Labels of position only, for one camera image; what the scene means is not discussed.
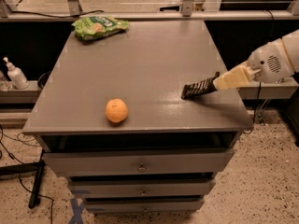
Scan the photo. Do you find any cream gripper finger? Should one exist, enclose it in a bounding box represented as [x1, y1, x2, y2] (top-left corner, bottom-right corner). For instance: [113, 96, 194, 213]
[213, 62, 261, 91]

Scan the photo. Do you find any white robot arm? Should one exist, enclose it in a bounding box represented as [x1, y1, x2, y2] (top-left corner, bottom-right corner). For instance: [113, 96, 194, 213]
[213, 30, 299, 91]

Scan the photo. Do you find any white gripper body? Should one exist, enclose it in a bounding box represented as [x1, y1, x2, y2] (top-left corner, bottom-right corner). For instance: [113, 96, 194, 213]
[247, 38, 294, 83]

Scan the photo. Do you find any grey drawer cabinet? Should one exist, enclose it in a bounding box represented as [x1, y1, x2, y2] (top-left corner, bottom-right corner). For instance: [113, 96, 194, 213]
[23, 21, 252, 202]

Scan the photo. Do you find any bottom grey drawer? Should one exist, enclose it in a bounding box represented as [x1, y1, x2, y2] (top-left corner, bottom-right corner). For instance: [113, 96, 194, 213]
[84, 197, 204, 213]

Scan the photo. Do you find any middle grey drawer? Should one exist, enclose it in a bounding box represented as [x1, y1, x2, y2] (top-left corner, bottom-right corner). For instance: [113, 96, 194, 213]
[68, 179, 216, 198]

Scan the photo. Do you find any black rxbar chocolate bar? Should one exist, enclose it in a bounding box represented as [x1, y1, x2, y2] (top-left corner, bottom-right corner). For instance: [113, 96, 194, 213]
[181, 72, 220, 100]

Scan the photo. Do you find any white pump bottle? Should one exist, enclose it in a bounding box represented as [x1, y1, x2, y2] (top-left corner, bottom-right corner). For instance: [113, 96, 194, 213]
[3, 57, 29, 90]

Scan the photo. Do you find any green snack bag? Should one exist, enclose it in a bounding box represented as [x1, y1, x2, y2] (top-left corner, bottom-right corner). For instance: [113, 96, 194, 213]
[72, 16, 130, 41]

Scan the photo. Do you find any black metal floor stand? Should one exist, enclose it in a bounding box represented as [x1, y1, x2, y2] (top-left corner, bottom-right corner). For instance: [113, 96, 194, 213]
[0, 151, 45, 209]

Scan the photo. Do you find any orange fruit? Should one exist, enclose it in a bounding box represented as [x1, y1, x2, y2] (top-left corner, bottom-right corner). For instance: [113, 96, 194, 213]
[106, 99, 128, 123]

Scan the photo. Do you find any grey drawer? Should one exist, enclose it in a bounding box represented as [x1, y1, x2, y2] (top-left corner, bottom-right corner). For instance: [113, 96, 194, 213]
[84, 197, 204, 213]
[43, 148, 235, 176]
[68, 179, 216, 198]

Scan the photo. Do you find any top grey drawer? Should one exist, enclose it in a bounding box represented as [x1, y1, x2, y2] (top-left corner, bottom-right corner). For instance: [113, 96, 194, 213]
[43, 148, 235, 176]

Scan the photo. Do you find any black floor cable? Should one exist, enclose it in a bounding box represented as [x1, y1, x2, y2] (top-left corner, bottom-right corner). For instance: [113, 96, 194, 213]
[0, 124, 54, 224]

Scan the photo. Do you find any metal frame rail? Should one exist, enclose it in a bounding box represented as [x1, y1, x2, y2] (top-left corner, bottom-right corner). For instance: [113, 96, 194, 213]
[0, 10, 299, 22]

